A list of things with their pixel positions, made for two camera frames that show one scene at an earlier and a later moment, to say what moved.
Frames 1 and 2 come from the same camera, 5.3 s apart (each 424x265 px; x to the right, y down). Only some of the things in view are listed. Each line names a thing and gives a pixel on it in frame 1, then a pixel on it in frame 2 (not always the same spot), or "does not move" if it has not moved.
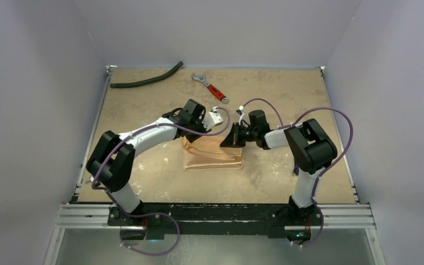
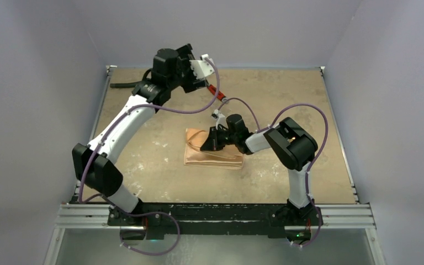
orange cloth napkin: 205,153 does not move
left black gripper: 202,130 -> 185,56
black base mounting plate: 216,220 does not move
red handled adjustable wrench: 213,90 does not move
